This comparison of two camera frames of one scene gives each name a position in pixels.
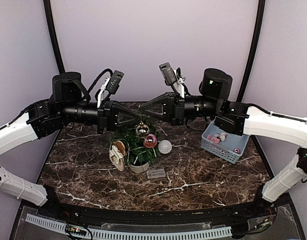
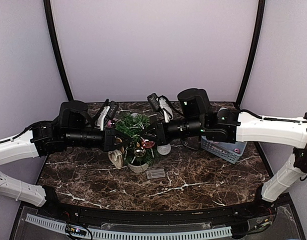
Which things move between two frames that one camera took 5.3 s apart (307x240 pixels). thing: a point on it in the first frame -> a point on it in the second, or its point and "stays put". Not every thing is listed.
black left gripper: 106,116 -> 108,143
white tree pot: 140,168 stays put
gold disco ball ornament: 142,130 -> 139,152
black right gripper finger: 171,121 -> 159,141
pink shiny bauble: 150,141 stays put
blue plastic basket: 227,146 stays put
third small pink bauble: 237,150 stays put
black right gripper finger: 163,106 -> 155,131
